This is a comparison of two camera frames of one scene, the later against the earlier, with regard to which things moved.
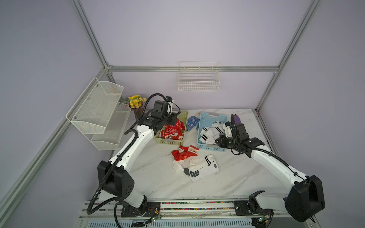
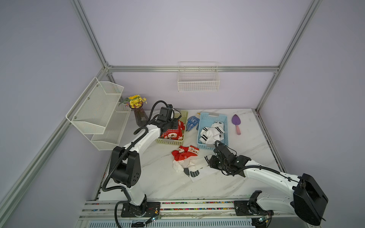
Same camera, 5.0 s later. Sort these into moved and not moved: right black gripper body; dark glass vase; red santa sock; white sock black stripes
Moved: right black gripper body
Not moved: red santa sock; white sock black stripes; dark glass vase
